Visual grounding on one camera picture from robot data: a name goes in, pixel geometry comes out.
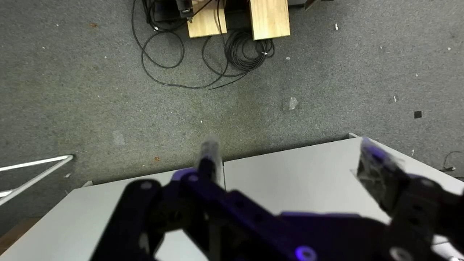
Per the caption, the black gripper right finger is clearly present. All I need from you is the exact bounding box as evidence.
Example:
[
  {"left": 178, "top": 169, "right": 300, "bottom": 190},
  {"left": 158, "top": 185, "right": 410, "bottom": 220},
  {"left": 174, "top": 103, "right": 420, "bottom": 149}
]
[{"left": 355, "top": 139, "right": 464, "bottom": 261}]

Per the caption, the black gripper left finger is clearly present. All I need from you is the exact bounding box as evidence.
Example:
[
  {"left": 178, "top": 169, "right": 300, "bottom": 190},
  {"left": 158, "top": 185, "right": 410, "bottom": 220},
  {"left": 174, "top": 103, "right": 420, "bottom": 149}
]
[{"left": 89, "top": 140, "right": 223, "bottom": 261}]

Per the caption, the grey filing cabinet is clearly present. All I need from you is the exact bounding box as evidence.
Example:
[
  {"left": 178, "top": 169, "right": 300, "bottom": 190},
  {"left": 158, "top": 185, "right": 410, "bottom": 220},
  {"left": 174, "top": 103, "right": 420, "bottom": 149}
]
[{"left": 0, "top": 133, "right": 464, "bottom": 261}]

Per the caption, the left wooden table leg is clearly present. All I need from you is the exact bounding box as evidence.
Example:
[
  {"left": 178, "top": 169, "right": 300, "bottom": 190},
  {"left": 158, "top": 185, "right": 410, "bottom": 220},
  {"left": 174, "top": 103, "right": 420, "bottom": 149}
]
[{"left": 187, "top": 0, "right": 227, "bottom": 38}]

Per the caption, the white metal frame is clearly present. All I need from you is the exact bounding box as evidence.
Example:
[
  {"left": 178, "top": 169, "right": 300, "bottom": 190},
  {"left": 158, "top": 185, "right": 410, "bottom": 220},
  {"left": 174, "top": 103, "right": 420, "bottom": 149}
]
[{"left": 0, "top": 154, "right": 74, "bottom": 206}]

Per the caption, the tangled black cable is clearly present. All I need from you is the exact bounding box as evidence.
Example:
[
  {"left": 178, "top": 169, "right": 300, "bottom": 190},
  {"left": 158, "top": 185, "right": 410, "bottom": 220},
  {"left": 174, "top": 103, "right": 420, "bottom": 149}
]
[{"left": 130, "top": 0, "right": 277, "bottom": 91}]

